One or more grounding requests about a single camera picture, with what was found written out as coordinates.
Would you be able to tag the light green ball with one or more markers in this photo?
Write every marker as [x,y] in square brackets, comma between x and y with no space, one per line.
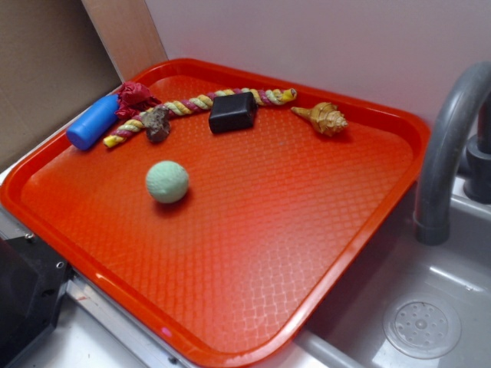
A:
[167,182]

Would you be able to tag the red plastic tray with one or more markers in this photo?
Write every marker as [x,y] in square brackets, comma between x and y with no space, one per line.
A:
[273,216]

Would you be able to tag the black rectangular block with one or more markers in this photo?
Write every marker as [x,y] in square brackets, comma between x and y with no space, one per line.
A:
[232,113]

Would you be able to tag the tan conch seashell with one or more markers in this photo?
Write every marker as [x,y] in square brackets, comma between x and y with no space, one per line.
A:
[325,118]

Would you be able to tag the grey brown rock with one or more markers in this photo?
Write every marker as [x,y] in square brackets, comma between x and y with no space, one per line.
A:
[157,124]

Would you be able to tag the crumpled red paper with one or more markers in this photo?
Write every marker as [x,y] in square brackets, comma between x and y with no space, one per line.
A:
[133,98]

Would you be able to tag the blue plastic cylinder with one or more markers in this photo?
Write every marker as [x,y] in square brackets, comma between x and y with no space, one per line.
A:
[93,123]

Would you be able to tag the grey toy faucet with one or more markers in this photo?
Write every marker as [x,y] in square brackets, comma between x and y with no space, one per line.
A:
[456,123]

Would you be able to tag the grey toy sink basin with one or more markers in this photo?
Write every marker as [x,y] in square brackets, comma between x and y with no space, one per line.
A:
[404,304]

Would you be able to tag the brown cardboard panel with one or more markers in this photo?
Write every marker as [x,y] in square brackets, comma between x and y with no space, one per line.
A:
[53,66]

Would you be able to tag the black box with screws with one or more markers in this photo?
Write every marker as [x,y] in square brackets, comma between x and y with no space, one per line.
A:
[33,284]

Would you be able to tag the multicolour braided rope toy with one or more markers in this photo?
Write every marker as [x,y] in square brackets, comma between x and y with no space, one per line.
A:
[199,104]

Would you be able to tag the dark faucet handle knob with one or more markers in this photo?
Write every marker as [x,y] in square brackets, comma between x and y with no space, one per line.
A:
[477,186]

